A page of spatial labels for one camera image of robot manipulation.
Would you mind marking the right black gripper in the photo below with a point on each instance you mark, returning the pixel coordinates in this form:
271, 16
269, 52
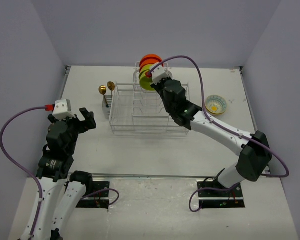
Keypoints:
157, 85

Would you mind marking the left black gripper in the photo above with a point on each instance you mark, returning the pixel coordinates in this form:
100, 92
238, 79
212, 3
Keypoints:
89, 123

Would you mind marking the lime green bowl front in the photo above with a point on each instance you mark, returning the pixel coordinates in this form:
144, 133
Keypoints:
146, 82

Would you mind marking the lime green bowl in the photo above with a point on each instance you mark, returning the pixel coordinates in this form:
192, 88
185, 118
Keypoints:
146, 82
146, 67

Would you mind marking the orange bowl front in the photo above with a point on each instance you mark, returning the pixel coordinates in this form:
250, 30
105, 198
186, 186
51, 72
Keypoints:
149, 61

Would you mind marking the orange bowl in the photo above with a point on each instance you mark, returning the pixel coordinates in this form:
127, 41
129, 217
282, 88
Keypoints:
149, 61
151, 56

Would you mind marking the blue patterned yellow bowl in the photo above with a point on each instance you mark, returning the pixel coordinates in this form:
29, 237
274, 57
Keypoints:
216, 104

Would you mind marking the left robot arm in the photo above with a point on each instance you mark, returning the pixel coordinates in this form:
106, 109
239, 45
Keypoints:
59, 192

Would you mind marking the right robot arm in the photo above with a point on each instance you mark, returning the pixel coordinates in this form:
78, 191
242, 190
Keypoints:
251, 149

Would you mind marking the white cutlery holder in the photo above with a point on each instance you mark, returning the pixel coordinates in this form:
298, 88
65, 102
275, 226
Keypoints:
107, 111

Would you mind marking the gold spoon left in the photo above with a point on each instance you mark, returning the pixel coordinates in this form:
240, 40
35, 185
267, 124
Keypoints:
103, 90

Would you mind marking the gold spoon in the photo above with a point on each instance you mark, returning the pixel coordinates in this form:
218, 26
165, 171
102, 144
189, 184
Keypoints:
103, 90
111, 86

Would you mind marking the gold spoon right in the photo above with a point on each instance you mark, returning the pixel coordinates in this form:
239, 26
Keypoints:
111, 86

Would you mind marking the orange bowl rear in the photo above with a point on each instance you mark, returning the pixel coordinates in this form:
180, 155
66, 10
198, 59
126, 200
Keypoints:
151, 56

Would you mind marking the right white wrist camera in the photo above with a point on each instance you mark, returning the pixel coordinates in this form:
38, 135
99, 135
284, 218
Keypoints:
157, 74

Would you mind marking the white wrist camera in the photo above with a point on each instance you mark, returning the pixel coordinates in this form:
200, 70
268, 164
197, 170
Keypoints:
157, 74
63, 109

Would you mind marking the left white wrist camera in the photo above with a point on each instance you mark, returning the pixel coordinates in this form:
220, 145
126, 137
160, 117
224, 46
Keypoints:
63, 109

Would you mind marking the white wire dish rack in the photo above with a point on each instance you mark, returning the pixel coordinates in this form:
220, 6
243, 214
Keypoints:
136, 111

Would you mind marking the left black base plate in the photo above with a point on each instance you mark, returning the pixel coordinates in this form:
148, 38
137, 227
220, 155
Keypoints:
97, 201

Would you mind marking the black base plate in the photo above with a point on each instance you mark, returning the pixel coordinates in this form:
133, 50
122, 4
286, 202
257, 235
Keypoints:
97, 201
211, 199

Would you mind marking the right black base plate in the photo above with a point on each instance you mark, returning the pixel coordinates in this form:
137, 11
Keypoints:
211, 199

